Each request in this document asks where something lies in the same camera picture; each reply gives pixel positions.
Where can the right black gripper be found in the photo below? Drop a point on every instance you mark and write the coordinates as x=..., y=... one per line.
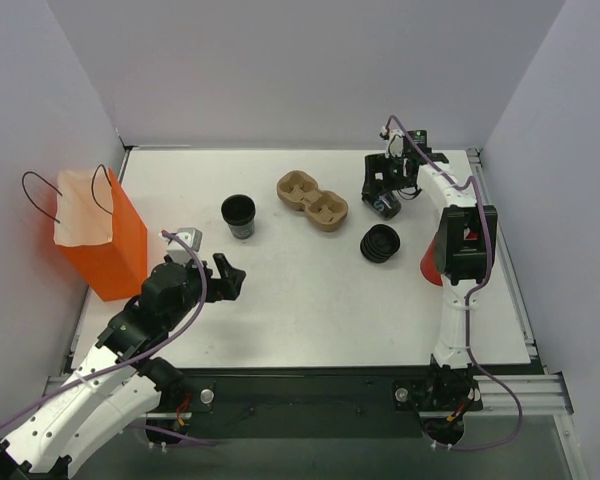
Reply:
x=380, y=176

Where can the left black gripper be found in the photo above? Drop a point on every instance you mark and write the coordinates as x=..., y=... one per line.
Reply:
x=215, y=285

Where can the black paper coffee cup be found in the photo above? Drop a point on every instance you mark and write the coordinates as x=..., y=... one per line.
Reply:
x=385, y=205

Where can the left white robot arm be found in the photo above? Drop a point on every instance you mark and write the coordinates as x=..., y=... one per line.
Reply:
x=122, y=376

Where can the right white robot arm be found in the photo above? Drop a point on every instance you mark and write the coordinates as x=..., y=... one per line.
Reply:
x=463, y=247

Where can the brown cardboard cup carrier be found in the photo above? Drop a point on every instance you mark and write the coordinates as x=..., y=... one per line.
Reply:
x=324, y=209

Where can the stack of black lids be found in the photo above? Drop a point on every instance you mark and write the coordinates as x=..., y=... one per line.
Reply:
x=379, y=243

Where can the red plastic cup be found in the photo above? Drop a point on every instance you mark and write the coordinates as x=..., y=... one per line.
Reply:
x=427, y=265

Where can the orange paper bag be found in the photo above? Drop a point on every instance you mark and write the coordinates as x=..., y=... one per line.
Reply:
x=98, y=230

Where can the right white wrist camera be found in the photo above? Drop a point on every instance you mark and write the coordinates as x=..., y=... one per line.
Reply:
x=394, y=142

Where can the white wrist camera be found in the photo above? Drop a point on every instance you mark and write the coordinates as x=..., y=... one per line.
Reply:
x=181, y=243
x=394, y=142

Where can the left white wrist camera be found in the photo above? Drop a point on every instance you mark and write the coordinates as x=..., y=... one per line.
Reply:
x=181, y=243

